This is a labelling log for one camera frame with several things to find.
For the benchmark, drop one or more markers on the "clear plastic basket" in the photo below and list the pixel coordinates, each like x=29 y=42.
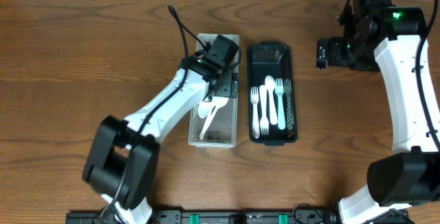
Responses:
x=222 y=131

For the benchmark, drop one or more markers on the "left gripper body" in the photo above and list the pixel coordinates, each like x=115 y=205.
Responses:
x=226 y=86

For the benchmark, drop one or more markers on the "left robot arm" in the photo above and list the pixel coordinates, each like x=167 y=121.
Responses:
x=122 y=162

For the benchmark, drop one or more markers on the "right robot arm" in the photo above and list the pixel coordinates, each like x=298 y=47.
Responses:
x=380 y=36

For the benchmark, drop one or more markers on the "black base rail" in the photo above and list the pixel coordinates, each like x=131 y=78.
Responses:
x=305 y=215

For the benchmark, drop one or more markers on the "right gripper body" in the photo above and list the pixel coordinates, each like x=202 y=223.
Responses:
x=322 y=53

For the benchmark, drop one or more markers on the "black plastic basket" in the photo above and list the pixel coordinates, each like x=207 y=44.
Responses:
x=272 y=59

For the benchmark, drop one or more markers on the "white spoon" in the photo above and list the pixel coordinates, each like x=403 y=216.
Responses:
x=203 y=109
x=216 y=102
x=209 y=121
x=270 y=85

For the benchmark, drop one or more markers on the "white fork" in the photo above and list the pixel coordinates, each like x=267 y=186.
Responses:
x=254 y=95
x=264 y=122

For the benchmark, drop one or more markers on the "pale green fork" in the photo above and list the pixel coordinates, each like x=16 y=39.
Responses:
x=279 y=90

